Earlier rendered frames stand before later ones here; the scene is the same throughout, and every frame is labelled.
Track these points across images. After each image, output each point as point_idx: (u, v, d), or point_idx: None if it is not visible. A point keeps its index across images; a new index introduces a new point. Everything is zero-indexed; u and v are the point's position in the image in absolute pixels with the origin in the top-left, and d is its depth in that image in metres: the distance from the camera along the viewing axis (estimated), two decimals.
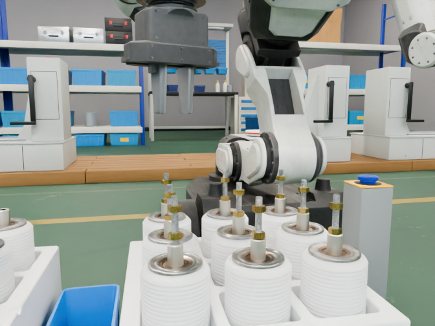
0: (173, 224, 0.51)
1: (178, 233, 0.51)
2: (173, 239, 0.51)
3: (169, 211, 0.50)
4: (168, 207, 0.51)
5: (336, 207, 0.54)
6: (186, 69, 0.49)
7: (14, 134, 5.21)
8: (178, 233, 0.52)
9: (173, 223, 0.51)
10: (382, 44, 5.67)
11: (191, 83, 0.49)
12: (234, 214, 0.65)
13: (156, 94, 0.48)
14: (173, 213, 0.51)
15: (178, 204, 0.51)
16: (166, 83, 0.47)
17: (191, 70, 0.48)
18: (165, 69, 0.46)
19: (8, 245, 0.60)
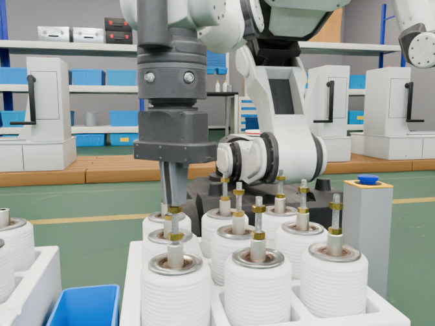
0: (178, 224, 0.51)
1: None
2: (181, 237, 0.52)
3: (182, 209, 0.51)
4: (175, 209, 0.50)
5: (336, 207, 0.54)
6: None
7: (14, 134, 5.21)
8: (167, 235, 0.52)
9: (178, 222, 0.51)
10: (382, 44, 5.67)
11: None
12: (234, 214, 0.65)
13: (183, 187, 0.50)
14: (178, 213, 0.51)
15: None
16: (183, 175, 0.51)
17: None
18: None
19: (8, 245, 0.60)
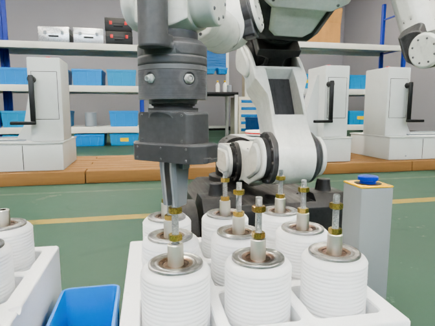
0: (173, 224, 0.52)
1: (169, 233, 0.51)
2: (172, 236, 0.52)
3: (173, 209, 0.52)
4: (180, 207, 0.51)
5: (336, 207, 0.54)
6: None
7: (14, 134, 5.21)
8: (177, 239, 0.51)
9: (173, 222, 0.52)
10: (382, 44, 5.67)
11: None
12: (234, 214, 0.65)
13: (183, 187, 0.50)
14: (173, 213, 0.51)
15: (171, 206, 0.51)
16: (184, 176, 0.51)
17: None
18: None
19: (8, 245, 0.60)
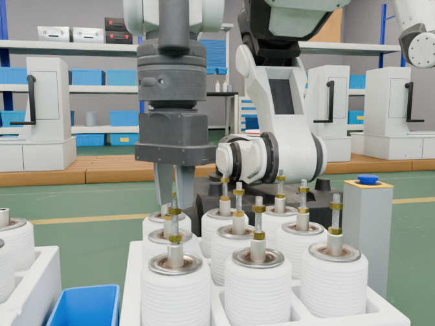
0: (172, 226, 0.51)
1: (177, 236, 0.51)
2: (171, 240, 0.51)
3: (168, 212, 0.50)
4: (169, 209, 0.51)
5: (336, 207, 0.54)
6: (178, 165, 0.49)
7: (14, 134, 5.21)
8: (180, 235, 0.52)
9: (172, 225, 0.51)
10: (382, 44, 5.67)
11: (178, 180, 0.48)
12: (234, 214, 0.65)
13: (160, 186, 0.52)
14: (173, 215, 0.51)
15: (177, 206, 0.51)
16: (158, 178, 0.50)
17: (177, 168, 0.48)
18: (156, 166, 0.50)
19: (8, 245, 0.60)
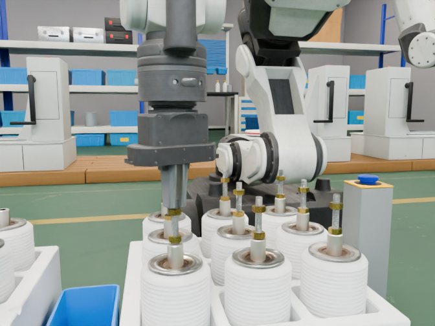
0: (178, 226, 0.51)
1: (178, 233, 0.52)
2: (181, 240, 0.51)
3: (180, 213, 0.51)
4: (173, 212, 0.50)
5: (336, 207, 0.54)
6: (180, 165, 0.50)
7: (14, 134, 5.21)
8: (169, 237, 0.52)
9: (178, 225, 0.51)
10: (382, 44, 5.67)
11: (185, 178, 0.50)
12: (234, 214, 0.65)
13: (166, 190, 0.50)
14: (178, 215, 0.51)
15: (175, 206, 0.51)
16: (175, 181, 0.49)
17: (186, 167, 0.49)
18: (175, 168, 0.48)
19: (8, 245, 0.60)
